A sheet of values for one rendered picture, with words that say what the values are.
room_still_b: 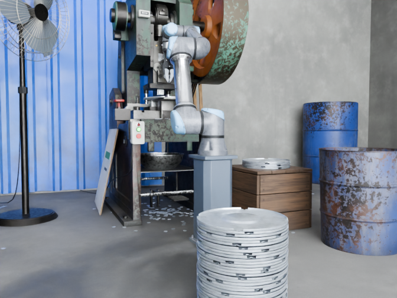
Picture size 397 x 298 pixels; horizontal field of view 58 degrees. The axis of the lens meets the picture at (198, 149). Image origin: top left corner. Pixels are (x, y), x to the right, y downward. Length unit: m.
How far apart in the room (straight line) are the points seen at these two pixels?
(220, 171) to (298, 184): 0.58
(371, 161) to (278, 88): 2.78
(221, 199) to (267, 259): 0.74
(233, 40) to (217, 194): 1.09
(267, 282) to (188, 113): 0.93
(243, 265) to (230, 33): 1.64
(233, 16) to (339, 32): 2.92
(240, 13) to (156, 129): 0.90
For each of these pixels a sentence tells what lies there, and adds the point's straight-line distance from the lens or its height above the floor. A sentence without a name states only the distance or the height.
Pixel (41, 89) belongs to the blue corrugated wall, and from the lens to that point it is 3.57.
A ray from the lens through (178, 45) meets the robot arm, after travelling 1.91.
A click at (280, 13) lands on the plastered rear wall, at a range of 4.63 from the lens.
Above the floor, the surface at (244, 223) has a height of 0.29.
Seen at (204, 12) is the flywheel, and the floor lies 1.45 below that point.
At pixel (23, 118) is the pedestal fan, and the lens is 2.55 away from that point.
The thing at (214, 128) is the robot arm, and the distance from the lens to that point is 1.75.
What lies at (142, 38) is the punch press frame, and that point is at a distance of 2.45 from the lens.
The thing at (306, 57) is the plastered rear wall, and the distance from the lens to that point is 4.74.
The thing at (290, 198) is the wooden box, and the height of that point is 0.19.
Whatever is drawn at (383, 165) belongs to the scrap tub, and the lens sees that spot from 1.80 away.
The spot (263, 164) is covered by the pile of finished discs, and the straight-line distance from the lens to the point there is 2.10.
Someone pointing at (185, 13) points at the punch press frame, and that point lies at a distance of 2.59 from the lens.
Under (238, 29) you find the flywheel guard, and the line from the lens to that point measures 2.42.
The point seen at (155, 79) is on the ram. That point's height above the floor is 0.92.
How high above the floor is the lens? 0.57
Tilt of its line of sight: 3 degrees down
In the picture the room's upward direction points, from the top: straight up
